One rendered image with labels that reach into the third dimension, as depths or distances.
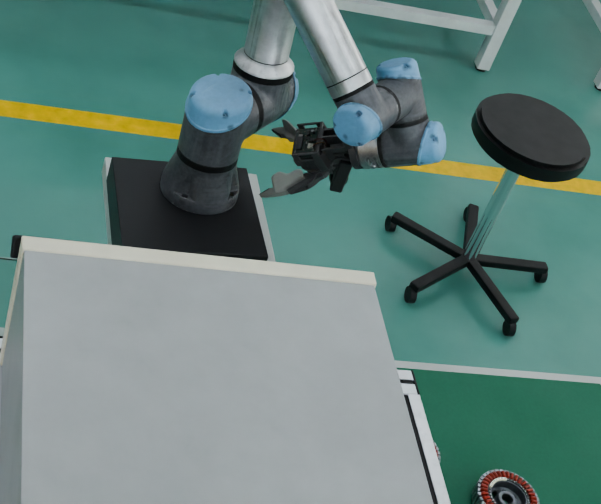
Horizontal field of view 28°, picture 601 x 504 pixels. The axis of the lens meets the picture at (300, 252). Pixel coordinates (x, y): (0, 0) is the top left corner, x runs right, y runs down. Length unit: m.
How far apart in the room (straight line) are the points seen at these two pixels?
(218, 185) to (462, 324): 1.46
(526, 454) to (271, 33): 0.89
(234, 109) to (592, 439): 0.90
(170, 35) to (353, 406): 3.06
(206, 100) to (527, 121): 1.45
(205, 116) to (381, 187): 1.80
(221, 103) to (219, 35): 2.20
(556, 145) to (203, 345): 2.18
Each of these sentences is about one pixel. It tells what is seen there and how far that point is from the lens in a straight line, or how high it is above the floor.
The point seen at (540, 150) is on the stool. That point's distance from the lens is 3.38.
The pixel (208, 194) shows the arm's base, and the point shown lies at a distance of 2.29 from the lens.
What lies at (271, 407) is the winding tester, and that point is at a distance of 1.34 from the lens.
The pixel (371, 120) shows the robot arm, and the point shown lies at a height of 1.19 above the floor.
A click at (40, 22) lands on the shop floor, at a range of 4.23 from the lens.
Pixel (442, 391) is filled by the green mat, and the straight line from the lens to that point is 2.28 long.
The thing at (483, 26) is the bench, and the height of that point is 0.19.
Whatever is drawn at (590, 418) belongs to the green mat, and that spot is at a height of 0.75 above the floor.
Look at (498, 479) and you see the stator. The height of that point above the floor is 0.79.
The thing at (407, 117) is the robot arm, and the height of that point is 1.15.
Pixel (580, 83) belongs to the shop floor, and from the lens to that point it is 4.99.
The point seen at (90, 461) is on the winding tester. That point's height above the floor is 1.32.
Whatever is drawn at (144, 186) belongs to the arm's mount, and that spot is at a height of 0.82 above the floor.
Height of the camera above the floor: 2.30
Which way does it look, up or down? 40 degrees down
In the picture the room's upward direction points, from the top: 21 degrees clockwise
